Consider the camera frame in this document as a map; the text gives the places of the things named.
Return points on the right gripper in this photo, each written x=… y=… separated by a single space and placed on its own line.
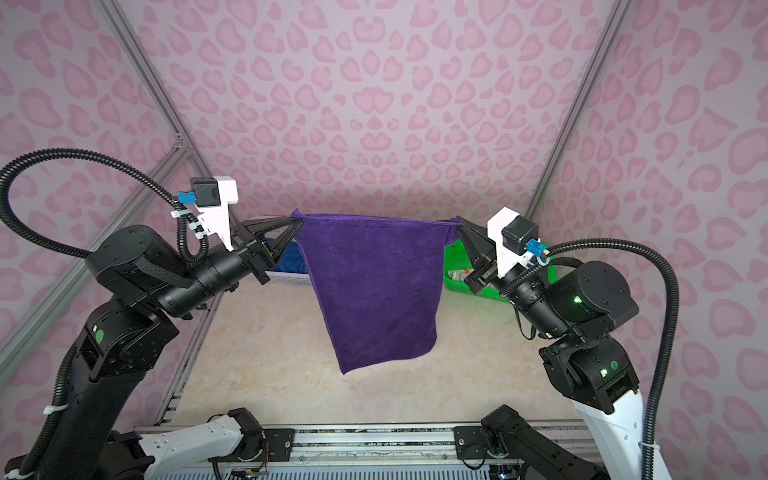
x=485 y=261

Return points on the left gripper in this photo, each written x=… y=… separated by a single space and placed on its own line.
x=255 y=251

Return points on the purple towel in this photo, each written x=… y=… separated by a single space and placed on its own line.
x=378 y=282

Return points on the blue towel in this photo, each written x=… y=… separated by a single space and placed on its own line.
x=292 y=260

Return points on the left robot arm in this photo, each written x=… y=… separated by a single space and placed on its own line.
x=122 y=340

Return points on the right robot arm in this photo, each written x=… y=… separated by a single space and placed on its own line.
x=576 y=307

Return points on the white plastic basket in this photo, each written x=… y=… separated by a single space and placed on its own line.
x=290 y=278

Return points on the left diagonal aluminium strut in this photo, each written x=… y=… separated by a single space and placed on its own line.
x=39 y=320

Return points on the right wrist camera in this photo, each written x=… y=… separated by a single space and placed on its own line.
x=517 y=241

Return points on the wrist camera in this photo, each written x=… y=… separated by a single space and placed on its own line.
x=517 y=241
x=209 y=199

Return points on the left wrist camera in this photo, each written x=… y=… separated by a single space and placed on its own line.
x=209 y=199

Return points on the left corner aluminium post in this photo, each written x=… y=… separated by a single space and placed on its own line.
x=185 y=150

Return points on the corner aluminium post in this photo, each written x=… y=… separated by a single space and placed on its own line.
x=619 y=17
x=185 y=150

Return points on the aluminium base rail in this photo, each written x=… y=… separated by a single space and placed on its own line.
x=372 y=447

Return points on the right corner aluminium post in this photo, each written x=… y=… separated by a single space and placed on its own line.
x=619 y=17

